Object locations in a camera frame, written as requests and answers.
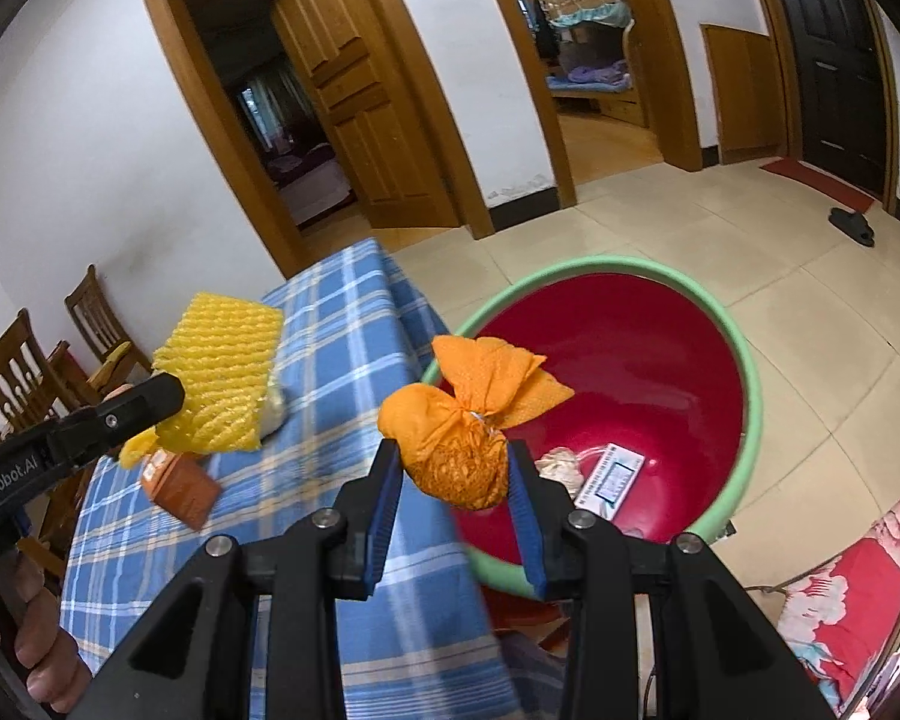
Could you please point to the bed in dark room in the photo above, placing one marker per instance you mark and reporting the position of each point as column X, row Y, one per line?
column 315, row 187

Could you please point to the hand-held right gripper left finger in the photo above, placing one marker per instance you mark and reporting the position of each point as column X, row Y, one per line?
column 386, row 517

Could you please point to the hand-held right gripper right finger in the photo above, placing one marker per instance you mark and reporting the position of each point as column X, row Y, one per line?
column 525, row 532

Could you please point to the orange mesh cloth bundle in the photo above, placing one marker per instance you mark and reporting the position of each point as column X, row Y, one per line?
column 465, row 435

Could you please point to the wooden wall panel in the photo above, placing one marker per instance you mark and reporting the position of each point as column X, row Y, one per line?
column 746, row 90

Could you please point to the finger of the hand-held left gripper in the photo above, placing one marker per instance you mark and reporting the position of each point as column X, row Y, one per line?
column 120, row 416

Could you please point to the dark entrance door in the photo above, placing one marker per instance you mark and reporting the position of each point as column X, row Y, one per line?
column 832, row 67

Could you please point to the green white medicine box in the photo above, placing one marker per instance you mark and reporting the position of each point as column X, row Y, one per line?
column 609, row 480

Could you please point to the wooden bedroom door frame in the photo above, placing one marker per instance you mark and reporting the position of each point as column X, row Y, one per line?
column 667, row 52

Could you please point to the red door mat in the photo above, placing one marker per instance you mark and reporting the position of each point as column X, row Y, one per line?
column 817, row 184

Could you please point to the wooden panel door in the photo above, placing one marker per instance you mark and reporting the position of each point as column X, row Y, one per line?
column 367, row 90

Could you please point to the wooden chair with yellow cushion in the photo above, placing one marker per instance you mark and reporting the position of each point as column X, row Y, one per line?
column 101, row 315

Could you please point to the large wooden dining chair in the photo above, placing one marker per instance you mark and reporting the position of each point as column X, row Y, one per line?
column 15, row 382

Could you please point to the white tissue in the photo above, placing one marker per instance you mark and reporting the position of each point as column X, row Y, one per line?
column 559, row 463

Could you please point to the small orange cardboard box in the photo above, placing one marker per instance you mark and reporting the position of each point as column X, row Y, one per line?
column 184, row 487

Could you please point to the red basin with green rim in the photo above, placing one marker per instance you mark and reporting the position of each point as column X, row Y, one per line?
column 630, row 360

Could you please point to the orange plastic stool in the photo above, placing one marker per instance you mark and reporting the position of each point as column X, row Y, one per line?
column 525, row 619

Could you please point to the blue plaid tablecloth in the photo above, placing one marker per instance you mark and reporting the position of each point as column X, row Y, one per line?
column 330, row 360

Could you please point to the dark slipper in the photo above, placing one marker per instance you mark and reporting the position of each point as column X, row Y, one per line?
column 851, row 225

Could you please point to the hanging dark clothes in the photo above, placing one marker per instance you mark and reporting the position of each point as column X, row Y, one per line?
column 544, row 26

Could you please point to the red floral cushion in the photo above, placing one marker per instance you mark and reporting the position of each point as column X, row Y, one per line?
column 855, row 600

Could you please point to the wooden bunk bed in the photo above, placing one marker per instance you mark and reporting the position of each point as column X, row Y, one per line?
column 607, row 75

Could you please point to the person's left hand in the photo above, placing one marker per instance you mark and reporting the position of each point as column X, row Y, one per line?
column 52, row 652

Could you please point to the person's plaid trouser leg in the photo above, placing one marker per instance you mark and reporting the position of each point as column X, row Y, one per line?
column 529, row 679

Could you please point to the large yellow foam fruit net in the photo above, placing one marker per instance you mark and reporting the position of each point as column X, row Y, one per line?
column 221, row 375

